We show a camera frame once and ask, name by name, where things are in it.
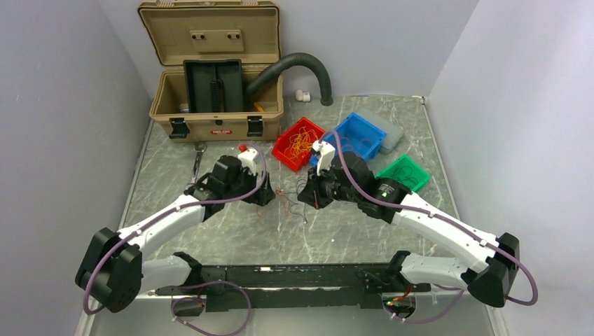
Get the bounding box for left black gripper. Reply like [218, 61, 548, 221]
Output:
[224, 165, 275, 206]

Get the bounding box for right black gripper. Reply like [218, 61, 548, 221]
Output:
[298, 162, 361, 209]

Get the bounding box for purple wire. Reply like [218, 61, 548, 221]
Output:
[283, 178, 311, 225]
[389, 162, 423, 184]

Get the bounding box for yellow wire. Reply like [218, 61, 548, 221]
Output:
[285, 125, 321, 160]

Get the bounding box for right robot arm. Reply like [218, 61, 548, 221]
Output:
[298, 152, 520, 308]

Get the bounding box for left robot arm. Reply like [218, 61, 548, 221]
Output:
[75, 148, 275, 315]

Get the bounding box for red plastic bin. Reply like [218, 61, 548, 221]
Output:
[272, 117, 325, 172]

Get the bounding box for silver wrench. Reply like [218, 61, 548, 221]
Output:
[190, 141, 207, 184]

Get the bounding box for blue plastic bin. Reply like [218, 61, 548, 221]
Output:
[334, 112, 387, 162]

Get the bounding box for yellow tool in toolbox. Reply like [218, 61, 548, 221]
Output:
[254, 102, 265, 112]

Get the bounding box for green plastic bin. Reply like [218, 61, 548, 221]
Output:
[375, 155, 431, 193]

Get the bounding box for grey plastic case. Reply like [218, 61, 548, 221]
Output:
[357, 108, 404, 154]

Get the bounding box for white pipe fitting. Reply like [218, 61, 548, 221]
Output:
[295, 90, 311, 102]

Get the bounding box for black toolbox tray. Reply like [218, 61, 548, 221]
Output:
[184, 59, 244, 113]

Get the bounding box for tan plastic toolbox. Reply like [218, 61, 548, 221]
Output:
[137, 1, 284, 143]

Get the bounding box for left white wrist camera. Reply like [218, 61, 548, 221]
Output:
[237, 143, 259, 175]

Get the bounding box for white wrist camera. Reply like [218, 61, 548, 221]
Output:
[310, 140, 336, 176]
[237, 143, 259, 175]

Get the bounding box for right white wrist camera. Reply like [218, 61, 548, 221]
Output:
[310, 140, 336, 176]

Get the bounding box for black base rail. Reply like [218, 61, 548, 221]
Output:
[156, 262, 431, 312]

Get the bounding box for black corrugated hose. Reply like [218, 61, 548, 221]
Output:
[246, 52, 335, 108]

